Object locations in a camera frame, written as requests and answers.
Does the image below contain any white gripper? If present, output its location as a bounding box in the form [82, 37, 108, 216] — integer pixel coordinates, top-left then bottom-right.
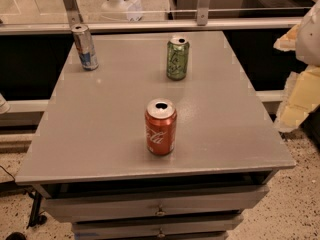
[273, 1, 320, 132]

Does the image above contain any silver blue redbull can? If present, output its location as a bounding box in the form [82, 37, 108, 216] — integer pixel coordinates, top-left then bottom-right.
[71, 24, 99, 71]

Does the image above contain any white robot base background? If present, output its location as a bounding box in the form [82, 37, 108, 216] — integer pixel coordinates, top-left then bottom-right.
[101, 0, 143, 22]

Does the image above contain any green soda can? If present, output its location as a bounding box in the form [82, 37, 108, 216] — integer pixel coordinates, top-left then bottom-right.
[166, 36, 190, 81]

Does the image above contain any red coke can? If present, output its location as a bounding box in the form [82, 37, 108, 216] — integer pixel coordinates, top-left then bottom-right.
[145, 98, 177, 155]

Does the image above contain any grey top drawer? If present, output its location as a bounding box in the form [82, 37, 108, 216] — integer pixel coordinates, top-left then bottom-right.
[43, 185, 269, 222]

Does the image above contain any grey drawer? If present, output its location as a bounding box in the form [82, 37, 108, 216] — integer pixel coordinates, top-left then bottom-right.
[72, 214, 243, 240]
[43, 185, 269, 222]

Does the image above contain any grey lower drawer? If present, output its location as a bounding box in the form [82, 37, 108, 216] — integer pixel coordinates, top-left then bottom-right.
[72, 214, 243, 240]

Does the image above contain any metal top drawer knob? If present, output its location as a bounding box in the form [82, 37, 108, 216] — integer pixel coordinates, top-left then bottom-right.
[155, 205, 166, 217]

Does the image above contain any metal drawer knob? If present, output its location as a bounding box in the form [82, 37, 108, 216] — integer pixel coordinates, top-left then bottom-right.
[155, 205, 166, 217]
[157, 228, 166, 239]

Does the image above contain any metal lower drawer knob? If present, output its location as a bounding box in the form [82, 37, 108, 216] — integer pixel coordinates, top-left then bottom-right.
[157, 228, 166, 239]

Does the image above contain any grey cabinet table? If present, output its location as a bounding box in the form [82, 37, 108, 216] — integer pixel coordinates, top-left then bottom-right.
[16, 32, 294, 240]

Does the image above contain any metal railing frame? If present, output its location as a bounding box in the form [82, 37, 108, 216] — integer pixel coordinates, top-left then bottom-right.
[0, 0, 318, 35]

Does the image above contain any black cable on floor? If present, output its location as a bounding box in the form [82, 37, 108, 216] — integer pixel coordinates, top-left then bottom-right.
[0, 164, 48, 228]

